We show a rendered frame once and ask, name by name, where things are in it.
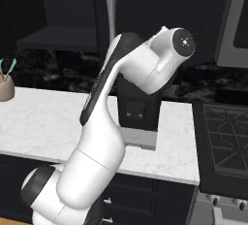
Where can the teal utensil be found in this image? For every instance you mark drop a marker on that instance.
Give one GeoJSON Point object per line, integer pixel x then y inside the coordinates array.
{"type": "Point", "coordinates": [1, 65]}

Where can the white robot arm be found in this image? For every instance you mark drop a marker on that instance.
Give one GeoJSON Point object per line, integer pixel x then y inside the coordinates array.
{"type": "Point", "coordinates": [100, 144]}

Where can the grey microwave oven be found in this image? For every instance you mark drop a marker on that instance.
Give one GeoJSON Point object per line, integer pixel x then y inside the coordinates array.
{"type": "Point", "coordinates": [231, 25]}

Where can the beige utensil pot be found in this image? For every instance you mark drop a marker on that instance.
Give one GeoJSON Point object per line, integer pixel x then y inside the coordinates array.
{"type": "Point", "coordinates": [6, 89]}

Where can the black wall cabinet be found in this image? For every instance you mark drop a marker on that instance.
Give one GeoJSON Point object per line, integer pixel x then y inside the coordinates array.
{"type": "Point", "coordinates": [58, 38]}

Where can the grey oven with knobs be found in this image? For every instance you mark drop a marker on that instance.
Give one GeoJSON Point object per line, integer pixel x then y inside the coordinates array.
{"type": "Point", "coordinates": [206, 211]}

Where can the black base cupboards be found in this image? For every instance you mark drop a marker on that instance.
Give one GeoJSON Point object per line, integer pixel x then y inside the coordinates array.
{"type": "Point", "coordinates": [145, 199]}

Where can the black gas hob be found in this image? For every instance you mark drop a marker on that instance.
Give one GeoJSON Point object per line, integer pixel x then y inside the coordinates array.
{"type": "Point", "coordinates": [226, 138]}

